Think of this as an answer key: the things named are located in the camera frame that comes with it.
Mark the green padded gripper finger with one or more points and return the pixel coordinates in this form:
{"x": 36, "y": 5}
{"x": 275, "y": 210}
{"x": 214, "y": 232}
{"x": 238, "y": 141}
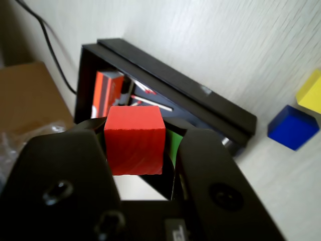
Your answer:
{"x": 220, "y": 175}

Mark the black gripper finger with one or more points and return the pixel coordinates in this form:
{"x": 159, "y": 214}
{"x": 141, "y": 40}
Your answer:
{"x": 55, "y": 175}

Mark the blue wooden cube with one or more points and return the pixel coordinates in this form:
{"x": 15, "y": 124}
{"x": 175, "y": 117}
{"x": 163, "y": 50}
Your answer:
{"x": 293, "y": 128}

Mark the red wooden cube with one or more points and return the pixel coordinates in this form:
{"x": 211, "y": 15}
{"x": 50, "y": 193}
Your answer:
{"x": 135, "y": 140}

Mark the yellow wooden cube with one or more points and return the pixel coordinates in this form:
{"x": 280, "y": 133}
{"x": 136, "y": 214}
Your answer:
{"x": 311, "y": 95}

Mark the plain brown cardboard box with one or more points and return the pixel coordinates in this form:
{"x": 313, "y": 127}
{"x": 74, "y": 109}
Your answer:
{"x": 30, "y": 95}

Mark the black open box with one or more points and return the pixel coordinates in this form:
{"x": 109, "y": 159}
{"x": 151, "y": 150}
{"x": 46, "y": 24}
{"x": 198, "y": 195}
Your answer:
{"x": 175, "y": 86}

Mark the black cardboard box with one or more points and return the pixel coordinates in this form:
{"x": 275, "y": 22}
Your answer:
{"x": 85, "y": 80}

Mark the clear plastic wrap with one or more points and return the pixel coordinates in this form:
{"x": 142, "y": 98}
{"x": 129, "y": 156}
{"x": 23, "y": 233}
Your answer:
{"x": 15, "y": 150}

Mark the orange red matchbox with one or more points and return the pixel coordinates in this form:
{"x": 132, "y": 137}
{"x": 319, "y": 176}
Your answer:
{"x": 102, "y": 93}

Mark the long matchstick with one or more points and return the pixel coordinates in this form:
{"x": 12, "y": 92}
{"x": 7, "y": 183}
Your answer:
{"x": 153, "y": 103}

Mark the red tipped matchstick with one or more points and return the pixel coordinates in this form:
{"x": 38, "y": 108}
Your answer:
{"x": 150, "y": 92}
{"x": 136, "y": 103}

